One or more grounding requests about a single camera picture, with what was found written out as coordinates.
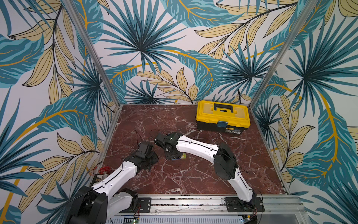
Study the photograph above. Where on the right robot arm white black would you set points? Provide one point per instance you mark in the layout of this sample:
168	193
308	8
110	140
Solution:
221	156

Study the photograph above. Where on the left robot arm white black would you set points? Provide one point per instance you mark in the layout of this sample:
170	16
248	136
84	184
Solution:
98	203

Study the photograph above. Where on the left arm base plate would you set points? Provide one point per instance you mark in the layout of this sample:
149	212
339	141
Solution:
141	205

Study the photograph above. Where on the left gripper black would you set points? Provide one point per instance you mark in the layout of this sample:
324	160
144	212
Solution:
155	160

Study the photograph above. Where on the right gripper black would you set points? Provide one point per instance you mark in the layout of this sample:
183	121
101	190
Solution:
170	152

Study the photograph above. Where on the aluminium front rail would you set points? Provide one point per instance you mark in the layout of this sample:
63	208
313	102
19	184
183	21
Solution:
210	209

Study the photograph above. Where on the yellow black toolbox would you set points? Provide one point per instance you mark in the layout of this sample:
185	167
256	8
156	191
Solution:
222	117

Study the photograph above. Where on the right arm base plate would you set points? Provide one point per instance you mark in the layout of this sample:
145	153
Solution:
234	204

